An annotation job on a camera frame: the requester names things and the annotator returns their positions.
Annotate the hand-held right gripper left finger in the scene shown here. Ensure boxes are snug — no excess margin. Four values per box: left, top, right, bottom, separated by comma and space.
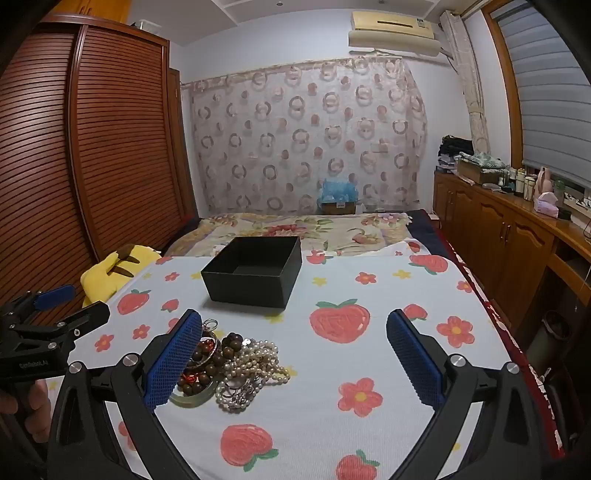
46, 308, 204, 480

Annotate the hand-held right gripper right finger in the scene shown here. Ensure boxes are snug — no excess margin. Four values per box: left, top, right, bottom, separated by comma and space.
385, 308, 561, 480

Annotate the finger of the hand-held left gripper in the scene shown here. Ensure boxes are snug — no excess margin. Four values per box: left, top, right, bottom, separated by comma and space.
9, 301, 112, 344
0, 285, 77, 326

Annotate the red string bracelet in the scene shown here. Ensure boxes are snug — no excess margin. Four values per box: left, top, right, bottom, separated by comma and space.
181, 337, 221, 385

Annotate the green jade bangle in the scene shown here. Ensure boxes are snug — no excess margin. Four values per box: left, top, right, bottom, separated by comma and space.
168, 369, 227, 408

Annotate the brown wooden bead bracelet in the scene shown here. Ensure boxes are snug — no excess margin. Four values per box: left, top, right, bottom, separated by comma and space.
178, 333, 245, 398

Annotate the silver chain necklace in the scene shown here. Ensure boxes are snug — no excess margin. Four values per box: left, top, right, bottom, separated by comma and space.
216, 377, 254, 408

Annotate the white pearl necklace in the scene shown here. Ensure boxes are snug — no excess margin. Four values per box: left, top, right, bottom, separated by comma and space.
216, 339, 291, 412

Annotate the black box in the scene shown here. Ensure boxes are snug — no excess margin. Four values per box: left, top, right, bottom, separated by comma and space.
201, 235, 303, 309

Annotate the person's left hand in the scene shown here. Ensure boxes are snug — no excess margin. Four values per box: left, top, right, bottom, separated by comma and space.
0, 378, 52, 432

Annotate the yellow plush toy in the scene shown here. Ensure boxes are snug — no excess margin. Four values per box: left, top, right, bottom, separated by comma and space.
81, 244, 162, 308

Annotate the strawberry printed white sheet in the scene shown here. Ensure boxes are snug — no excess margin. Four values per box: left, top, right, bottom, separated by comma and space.
44, 247, 525, 480

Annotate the navy and red bedspread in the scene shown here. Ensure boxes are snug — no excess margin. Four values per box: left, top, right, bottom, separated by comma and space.
406, 209, 573, 462

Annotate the dark trash bin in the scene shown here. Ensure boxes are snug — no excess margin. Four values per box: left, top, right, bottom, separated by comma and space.
526, 310, 574, 371

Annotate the long wooden cabinet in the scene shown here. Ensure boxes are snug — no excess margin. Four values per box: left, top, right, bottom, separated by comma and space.
433, 168, 591, 326

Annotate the floral beige blanket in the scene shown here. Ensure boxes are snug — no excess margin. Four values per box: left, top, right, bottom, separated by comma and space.
164, 213, 414, 259

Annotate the brown slatted wooden wardrobe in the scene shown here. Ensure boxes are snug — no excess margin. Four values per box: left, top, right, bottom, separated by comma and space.
0, 14, 200, 333

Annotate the brown cardboard box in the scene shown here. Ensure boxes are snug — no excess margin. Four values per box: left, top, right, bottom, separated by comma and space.
321, 200, 358, 216

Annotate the blue plastic bag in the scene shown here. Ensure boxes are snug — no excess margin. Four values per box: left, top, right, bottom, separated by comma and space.
318, 178, 360, 205

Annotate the small wooden box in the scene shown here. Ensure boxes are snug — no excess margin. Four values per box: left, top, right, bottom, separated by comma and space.
457, 160, 502, 186

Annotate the pink tissue box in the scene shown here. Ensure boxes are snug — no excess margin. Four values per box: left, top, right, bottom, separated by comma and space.
533, 194, 561, 218

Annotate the row of bottles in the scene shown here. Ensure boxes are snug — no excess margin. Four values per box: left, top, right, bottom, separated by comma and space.
501, 166, 539, 200

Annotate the green patterned cloth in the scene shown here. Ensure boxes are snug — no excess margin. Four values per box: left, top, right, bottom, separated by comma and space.
462, 151, 507, 173

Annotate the circle patterned sheer curtain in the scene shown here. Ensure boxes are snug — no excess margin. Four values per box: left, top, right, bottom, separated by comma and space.
181, 56, 428, 216

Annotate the tied beige curtain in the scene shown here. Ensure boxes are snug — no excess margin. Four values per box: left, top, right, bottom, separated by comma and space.
449, 14, 492, 156

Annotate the grey window blind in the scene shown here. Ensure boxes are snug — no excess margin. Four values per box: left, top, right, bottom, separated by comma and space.
500, 9, 591, 191

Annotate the beige wall air conditioner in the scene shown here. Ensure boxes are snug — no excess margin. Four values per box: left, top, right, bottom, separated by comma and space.
348, 10, 443, 57

